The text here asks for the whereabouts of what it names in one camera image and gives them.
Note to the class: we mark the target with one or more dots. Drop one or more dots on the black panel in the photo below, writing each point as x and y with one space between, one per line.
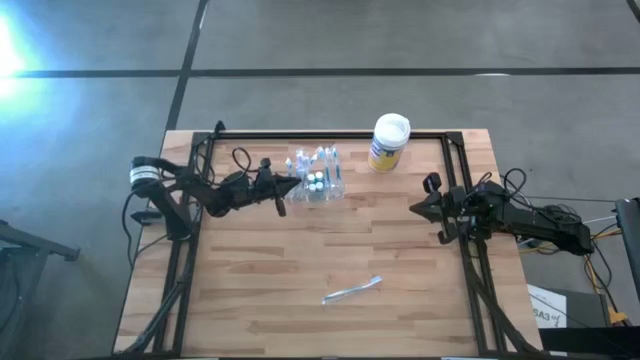
631 240

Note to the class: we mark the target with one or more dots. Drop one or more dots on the yellow white wipes canister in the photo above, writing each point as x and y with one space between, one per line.
387 150

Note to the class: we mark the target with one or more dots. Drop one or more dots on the clear plastic organizer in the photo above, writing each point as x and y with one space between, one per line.
330 192

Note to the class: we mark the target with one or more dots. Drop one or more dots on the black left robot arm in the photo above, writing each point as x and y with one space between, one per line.
200 192

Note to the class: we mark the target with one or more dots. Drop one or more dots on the black metal stand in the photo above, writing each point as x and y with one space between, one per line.
50 247

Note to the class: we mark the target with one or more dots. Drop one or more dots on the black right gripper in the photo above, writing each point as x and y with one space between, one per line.
452 207

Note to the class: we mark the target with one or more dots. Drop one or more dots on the white printed sign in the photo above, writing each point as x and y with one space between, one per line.
547 300

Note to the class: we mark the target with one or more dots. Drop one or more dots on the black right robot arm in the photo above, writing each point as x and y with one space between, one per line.
535 222

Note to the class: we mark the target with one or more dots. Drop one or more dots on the black aluminium table frame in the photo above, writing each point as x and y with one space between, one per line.
325 135

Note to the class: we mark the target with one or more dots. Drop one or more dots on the black box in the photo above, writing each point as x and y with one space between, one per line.
590 345

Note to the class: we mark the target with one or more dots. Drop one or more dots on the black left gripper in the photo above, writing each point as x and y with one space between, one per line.
265 187

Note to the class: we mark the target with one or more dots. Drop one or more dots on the grey box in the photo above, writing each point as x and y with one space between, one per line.
587 307

